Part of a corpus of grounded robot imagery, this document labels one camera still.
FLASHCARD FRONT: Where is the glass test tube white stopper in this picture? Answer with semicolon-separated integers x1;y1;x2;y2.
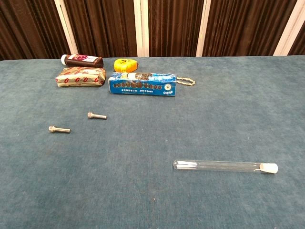
173;159;279;174

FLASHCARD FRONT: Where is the silver metal bolt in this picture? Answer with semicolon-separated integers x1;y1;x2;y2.
87;112;108;120
48;125;71;134

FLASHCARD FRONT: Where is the beige braided cord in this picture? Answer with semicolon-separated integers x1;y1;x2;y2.
175;77;196;86

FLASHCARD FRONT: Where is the brown curtain panel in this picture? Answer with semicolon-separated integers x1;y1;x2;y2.
0;0;71;61
287;28;305;56
63;0;138;58
202;0;298;57
147;0;205;57

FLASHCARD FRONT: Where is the yellow tape measure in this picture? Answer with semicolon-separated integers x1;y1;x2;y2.
113;58;139;73

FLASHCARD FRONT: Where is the dark bottle with white cap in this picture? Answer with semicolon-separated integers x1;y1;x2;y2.
61;54;104;69

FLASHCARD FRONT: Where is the blue cookie box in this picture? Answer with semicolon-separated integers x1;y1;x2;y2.
108;72;177;97

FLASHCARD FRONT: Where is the gold red patterned packet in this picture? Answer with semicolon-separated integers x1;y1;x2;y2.
55;67;107;87

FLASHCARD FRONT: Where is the teal tablecloth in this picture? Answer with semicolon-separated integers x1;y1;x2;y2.
0;55;305;229

